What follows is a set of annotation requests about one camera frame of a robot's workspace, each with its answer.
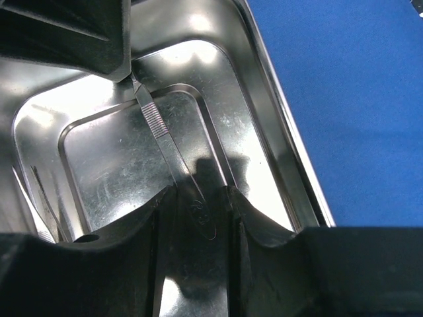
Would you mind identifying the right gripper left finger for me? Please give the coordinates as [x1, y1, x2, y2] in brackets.
[1, 186, 176, 316]

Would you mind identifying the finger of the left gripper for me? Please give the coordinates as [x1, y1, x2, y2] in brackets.
[1, 0, 132, 82]

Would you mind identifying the blue surgical drape cloth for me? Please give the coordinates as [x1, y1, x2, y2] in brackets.
[249, 1, 422, 227]

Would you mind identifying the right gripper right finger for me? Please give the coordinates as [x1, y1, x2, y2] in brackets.
[226, 187, 422, 316]

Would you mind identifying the metal instrument tray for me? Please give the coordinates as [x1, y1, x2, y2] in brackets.
[0, 0, 336, 317]

